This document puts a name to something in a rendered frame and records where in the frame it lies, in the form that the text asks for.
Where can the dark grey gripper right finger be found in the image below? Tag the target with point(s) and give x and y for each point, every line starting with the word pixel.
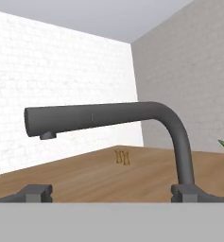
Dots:
pixel 187 193

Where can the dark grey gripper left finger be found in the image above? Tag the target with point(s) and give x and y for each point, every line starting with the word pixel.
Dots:
pixel 34 193

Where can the dark grey sink tap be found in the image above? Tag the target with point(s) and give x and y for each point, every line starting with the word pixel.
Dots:
pixel 116 115

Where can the small yellow-brown object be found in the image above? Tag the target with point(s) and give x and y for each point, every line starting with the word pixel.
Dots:
pixel 122 157

